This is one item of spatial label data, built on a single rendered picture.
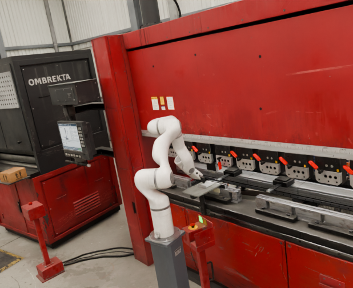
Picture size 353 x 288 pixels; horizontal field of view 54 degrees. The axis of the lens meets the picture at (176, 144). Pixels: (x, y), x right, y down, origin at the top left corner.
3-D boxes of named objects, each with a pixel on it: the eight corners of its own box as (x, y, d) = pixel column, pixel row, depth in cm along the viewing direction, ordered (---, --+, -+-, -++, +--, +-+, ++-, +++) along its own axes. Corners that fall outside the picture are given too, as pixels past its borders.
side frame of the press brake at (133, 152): (134, 259, 372) (90, 39, 318) (190, 226, 425) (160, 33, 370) (148, 267, 354) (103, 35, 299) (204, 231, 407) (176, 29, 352)
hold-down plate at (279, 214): (255, 212, 246) (255, 208, 245) (259, 210, 249) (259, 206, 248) (293, 223, 223) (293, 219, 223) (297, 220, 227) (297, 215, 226)
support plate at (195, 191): (181, 192, 272) (181, 191, 271) (204, 182, 288) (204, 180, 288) (197, 197, 258) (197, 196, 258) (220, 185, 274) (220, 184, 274)
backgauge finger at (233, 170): (212, 180, 288) (211, 175, 287) (231, 171, 304) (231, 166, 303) (223, 183, 279) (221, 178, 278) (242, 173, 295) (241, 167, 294)
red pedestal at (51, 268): (35, 276, 369) (15, 205, 349) (57, 264, 384) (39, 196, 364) (42, 283, 354) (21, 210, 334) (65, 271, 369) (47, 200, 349)
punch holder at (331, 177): (315, 182, 208) (314, 155, 204) (322, 177, 213) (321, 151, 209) (340, 186, 197) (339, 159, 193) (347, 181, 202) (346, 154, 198)
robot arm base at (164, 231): (167, 246, 195) (161, 216, 191) (143, 239, 207) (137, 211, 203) (186, 230, 210) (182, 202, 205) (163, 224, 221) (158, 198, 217)
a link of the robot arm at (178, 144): (189, 137, 235) (197, 172, 251) (177, 129, 248) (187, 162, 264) (178, 143, 232) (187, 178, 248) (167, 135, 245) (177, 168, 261)
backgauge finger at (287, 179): (261, 192, 252) (260, 186, 250) (280, 180, 268) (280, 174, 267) (275, 195, 243) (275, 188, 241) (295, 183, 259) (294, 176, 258)
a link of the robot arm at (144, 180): (166, 211, 197) (159, 172, 191) (136, 211, 202) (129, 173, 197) (172, 202, 208) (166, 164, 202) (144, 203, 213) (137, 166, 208)
